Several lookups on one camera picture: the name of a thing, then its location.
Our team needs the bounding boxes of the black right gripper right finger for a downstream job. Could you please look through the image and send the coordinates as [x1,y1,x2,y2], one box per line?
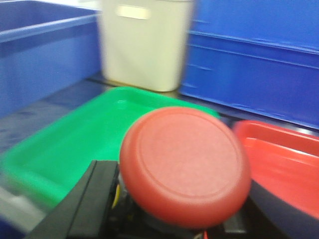
[250,181,319,239]

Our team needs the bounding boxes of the cream plastic basket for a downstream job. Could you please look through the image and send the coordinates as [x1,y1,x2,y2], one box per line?
[99,0,194,92]

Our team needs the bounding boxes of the green plastic tray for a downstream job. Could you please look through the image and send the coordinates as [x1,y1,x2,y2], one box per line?
[1,87,218,208]

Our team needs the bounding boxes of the blue bin left of trays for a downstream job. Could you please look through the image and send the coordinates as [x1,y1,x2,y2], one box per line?
[0,0,101,116]

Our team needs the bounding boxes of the stacked blue crates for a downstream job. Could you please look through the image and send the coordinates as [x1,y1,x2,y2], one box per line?
[179,0,319,128]

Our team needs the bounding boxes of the red push button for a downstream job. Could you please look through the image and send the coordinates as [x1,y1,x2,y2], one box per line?
[120,107,251,229]

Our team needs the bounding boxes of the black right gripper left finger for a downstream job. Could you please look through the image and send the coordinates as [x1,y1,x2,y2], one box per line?
[26,160,119,239]

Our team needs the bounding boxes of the red plastic tray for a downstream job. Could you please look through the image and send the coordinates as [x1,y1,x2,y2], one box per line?
[233,120,319,219]

